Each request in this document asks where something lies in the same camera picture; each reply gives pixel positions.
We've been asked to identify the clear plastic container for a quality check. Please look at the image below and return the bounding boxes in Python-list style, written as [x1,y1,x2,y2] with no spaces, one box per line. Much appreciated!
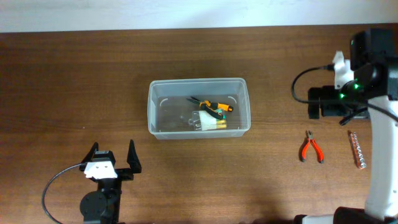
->
[147,78,251,139]

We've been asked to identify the red handled pliers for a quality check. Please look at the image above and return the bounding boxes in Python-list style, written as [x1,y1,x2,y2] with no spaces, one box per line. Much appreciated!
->
[299,129,325,164]

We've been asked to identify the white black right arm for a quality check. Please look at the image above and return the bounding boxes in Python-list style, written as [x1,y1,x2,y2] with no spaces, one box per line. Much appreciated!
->
[290,28,397,223]

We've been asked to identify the socket bit rail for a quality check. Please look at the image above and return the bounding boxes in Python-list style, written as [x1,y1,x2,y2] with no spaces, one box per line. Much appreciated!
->
[348,131,367,170]

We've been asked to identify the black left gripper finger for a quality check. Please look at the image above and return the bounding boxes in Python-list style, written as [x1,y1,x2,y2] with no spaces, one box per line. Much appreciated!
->
[81,142,99,164]
[127,139,142,174]

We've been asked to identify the black right camera cable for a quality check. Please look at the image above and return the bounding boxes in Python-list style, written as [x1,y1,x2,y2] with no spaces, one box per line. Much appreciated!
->
[290,63,398,125]

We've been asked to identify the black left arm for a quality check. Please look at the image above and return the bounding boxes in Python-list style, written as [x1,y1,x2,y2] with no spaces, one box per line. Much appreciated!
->
[79,140,142,224]

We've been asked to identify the orange black pliers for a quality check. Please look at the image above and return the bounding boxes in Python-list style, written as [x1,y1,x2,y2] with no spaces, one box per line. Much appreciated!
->
[187,96,234,120]

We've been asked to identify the clear screwdriver set case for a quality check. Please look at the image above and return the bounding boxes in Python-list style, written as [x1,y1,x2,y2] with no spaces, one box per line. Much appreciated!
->
[188,111,227,131]

